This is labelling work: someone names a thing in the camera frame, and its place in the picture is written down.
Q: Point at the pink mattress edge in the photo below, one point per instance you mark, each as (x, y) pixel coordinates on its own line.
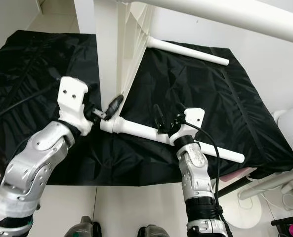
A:
(240, 174)

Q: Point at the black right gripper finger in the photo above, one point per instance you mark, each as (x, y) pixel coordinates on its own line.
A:
(158, 113)
(179, 118)

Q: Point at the grey robot left leg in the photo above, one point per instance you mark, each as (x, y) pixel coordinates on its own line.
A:
(82, 228)

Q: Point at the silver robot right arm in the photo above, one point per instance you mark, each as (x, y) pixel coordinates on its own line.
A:
(198, 168)

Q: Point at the white plastic table leg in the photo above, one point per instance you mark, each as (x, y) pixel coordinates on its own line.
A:
(190, 52)
(240, 15)
(136, 129)

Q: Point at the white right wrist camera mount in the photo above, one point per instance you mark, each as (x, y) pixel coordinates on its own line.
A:
(190, 121)

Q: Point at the white round fan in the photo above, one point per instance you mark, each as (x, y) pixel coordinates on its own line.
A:
(292, 133)

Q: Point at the black quilted cloth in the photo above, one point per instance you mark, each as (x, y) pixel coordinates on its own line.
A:
(27, 64)

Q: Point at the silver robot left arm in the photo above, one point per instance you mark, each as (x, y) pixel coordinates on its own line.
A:
(27, 168)

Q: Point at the black rack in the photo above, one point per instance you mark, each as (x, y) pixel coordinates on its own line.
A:
(282, 221)

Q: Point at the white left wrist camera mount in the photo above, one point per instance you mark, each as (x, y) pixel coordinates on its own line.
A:
(73, 98)

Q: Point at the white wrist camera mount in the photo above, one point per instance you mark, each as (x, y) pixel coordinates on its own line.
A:
(73, 98)
(190, 121)

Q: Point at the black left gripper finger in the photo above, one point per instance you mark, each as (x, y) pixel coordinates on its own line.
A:
(113, 104)

